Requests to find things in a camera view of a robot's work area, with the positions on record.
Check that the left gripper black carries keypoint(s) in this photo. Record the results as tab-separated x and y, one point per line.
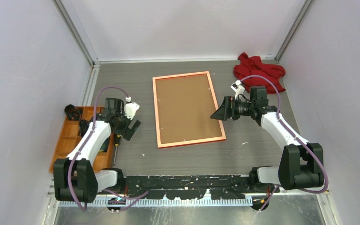
129	131

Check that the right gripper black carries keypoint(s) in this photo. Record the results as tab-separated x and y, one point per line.
228	110

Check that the yellow black screwdriver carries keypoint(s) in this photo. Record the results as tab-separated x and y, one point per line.
117	139

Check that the red picture frame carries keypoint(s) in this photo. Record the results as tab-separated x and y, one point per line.
183	104

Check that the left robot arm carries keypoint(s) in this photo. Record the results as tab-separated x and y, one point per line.
74	177

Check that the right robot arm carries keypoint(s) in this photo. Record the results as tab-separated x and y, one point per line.
301	160

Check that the blue green item in tray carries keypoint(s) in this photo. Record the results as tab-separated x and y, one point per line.
104	146

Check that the red cloth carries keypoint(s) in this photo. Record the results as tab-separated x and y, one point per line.
254	66

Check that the wooden compartment tray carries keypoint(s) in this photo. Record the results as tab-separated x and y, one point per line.
69	139

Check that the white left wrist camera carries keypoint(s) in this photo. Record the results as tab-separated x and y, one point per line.
130	108

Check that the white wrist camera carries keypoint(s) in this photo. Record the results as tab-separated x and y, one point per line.
238	88
130	108

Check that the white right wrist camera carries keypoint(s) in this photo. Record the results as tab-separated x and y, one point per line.
238	88

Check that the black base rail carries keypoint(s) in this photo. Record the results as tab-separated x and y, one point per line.
184	187

